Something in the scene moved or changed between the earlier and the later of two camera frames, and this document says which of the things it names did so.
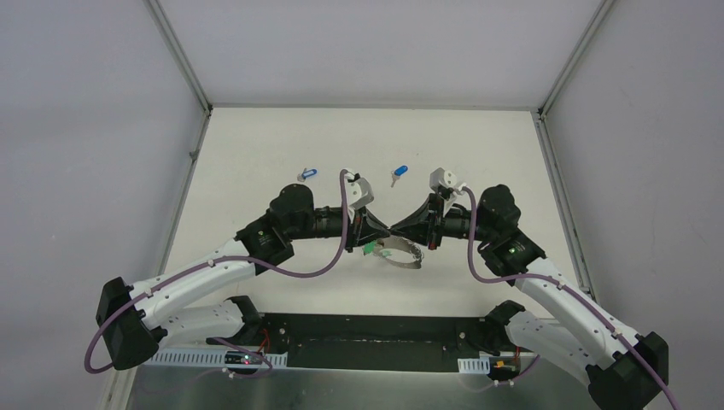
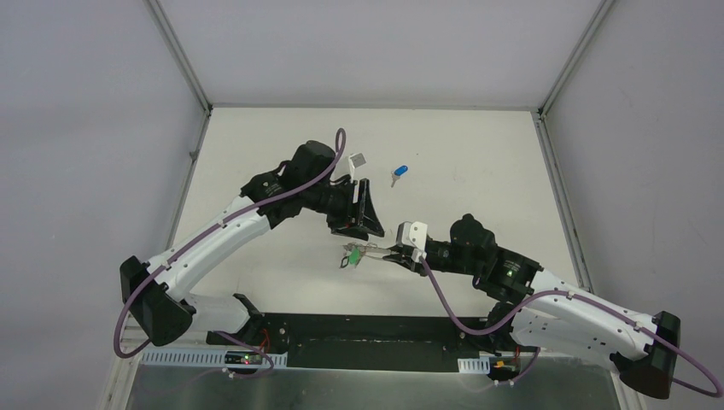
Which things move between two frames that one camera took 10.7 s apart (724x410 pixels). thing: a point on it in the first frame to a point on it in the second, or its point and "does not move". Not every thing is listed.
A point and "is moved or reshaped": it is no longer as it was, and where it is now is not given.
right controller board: x=505 y=366 does not move
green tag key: x=369 y=248 is moved or reshaped
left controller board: x=235 y=357 does not move
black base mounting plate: x=368 y=343 does not move
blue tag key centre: x=398 y=172 does not move
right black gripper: x=425 y=215 to x=407 y=260
